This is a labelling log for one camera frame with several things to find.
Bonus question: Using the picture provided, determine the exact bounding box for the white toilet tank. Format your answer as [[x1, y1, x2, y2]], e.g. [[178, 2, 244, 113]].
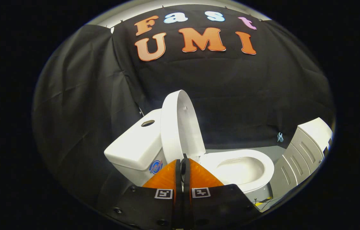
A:
[[104, 109, 168, 187]]

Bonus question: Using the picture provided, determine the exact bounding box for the grey cabinet with white top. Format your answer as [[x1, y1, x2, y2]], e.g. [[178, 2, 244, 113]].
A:
[[271, 117, 333, 200]]

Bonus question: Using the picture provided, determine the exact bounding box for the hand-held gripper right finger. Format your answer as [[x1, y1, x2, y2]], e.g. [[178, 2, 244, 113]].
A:
[[183, 158, 262, 230]]

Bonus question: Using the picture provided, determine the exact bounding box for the black backdrop cloth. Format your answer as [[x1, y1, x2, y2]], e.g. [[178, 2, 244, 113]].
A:
[[32, 4, 336, 211]]

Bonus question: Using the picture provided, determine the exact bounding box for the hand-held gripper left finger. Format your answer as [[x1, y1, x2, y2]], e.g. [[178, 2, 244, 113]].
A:
[[103, 159, 183, 230]]

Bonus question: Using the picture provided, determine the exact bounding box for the white toilet bowl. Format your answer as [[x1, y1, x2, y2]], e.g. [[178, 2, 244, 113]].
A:
[[199, 149, 275, 202]]

